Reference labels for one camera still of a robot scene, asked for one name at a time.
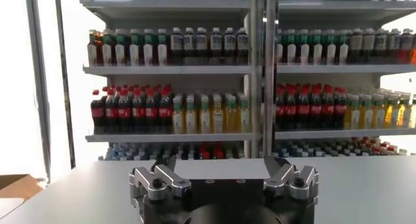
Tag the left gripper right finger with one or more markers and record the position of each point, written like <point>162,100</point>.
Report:
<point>282,176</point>

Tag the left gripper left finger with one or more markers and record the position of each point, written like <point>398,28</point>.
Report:
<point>162,180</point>

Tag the blue water bottle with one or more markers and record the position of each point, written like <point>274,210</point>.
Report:
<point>112,153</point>
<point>286,153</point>
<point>123,153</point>
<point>276,153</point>

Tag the pale yellow juice bottle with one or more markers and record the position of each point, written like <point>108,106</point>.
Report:
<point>231,115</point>
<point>190,116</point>
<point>244,115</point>
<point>177,116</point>
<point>217,116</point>
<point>204,116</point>

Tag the grey metal shelf unit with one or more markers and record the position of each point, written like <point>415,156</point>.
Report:
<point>169,70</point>
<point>341,69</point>

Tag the dark tea bottle green neck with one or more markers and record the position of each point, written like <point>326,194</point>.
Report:
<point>343,48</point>
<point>106,50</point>
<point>134,49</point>
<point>291,48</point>
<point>279,48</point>
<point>148,49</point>
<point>330,48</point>
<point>317,48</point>
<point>120,49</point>
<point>304,48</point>
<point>162,49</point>

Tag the dark bottle white blue label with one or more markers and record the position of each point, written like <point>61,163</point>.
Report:
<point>201,45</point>
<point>215,45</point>
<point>176,45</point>
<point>229,45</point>
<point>380,46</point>
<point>394,46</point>
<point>188,45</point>
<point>242,45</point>

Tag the black slanted pole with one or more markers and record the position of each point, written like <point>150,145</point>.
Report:
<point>64,82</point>

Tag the open cardboard box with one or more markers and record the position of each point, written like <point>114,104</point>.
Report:
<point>18,185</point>

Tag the red drink bottle white label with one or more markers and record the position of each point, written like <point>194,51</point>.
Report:
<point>406,46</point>
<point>92,50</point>
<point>413,51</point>

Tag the dark bottle beige label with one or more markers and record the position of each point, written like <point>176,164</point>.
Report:
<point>356,46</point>
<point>368,46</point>

